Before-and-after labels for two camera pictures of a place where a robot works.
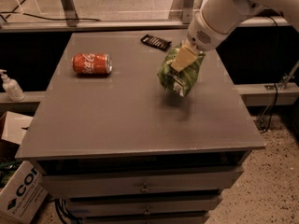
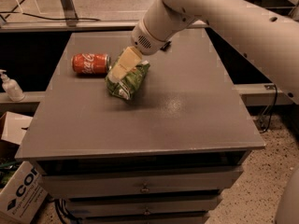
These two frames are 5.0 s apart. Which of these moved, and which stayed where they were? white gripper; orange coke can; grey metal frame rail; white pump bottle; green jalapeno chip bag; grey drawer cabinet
Moved: green jalapeno chip bag; white gripper
Stayed: orange coke can; grey metal frame rail; grey drawer cabinet; white pump bottle
